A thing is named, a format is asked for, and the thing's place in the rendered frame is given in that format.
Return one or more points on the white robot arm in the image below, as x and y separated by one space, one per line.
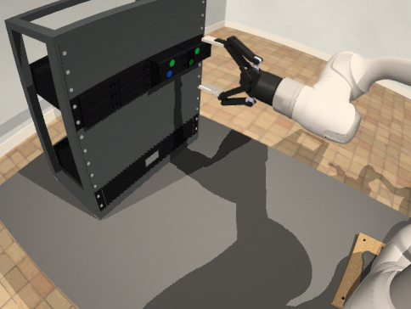
325 110

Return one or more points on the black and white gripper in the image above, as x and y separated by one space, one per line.
252 79

